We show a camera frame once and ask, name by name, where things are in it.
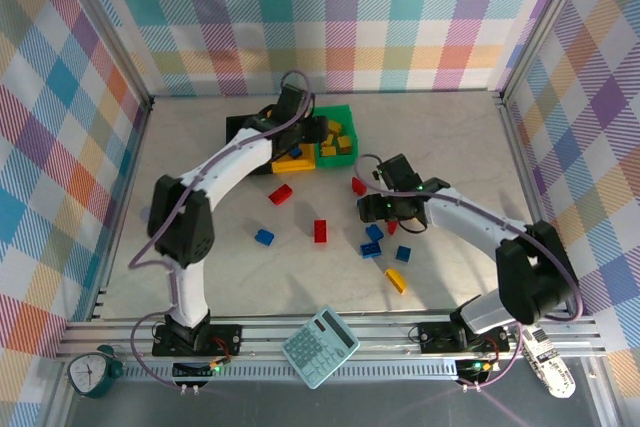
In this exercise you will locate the blue lego brick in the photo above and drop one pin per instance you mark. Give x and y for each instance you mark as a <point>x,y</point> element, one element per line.
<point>374,233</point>
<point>370,249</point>
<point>403,253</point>
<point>265,237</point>
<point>296,152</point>

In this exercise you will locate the red lego brick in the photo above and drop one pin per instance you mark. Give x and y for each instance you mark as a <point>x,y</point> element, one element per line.
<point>358,187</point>
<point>280,194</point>
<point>320,231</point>
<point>392,228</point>

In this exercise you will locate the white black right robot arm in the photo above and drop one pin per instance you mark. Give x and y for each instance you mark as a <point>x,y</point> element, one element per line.
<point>470,222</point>

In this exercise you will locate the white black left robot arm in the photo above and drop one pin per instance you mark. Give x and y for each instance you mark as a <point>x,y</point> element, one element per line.
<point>240,167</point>

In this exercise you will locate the yellow plastic bin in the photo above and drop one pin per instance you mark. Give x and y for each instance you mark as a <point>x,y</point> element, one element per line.
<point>295,165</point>

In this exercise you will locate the green plastic bin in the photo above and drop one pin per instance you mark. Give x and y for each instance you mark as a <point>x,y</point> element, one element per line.
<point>350,114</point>

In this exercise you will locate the black plastic bin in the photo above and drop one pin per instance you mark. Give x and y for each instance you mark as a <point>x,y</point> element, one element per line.
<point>234,127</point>

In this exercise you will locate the plaid fabric backdrop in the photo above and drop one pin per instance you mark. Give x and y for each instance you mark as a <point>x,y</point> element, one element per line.
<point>320,22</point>
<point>600,147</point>
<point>40,147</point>

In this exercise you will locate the light blue calculator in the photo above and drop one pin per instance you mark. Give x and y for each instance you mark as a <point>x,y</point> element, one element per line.
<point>320,347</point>

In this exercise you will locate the black controller board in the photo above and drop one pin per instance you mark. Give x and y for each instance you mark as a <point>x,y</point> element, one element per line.
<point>191,372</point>
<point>472,369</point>

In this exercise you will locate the white handheld device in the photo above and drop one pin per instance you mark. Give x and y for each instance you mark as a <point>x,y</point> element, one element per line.
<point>547,364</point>

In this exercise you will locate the teal alarm clock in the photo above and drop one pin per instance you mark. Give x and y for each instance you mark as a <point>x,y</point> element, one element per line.
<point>90,372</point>

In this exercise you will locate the aluminium frame long rail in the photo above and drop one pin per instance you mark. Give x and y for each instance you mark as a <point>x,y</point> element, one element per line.
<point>385,337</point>

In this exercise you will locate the aluminium frame side rail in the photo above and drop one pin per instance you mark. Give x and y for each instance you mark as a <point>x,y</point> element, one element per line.
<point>520,157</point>
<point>140,132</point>

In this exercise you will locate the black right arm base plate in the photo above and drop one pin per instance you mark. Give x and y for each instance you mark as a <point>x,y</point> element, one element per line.
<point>432,337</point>

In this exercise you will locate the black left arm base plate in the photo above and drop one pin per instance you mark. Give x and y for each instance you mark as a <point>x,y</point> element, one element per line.
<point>230,332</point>

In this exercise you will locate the aluminium frame post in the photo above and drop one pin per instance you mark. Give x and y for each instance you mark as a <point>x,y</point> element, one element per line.
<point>107,32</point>
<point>547,22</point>

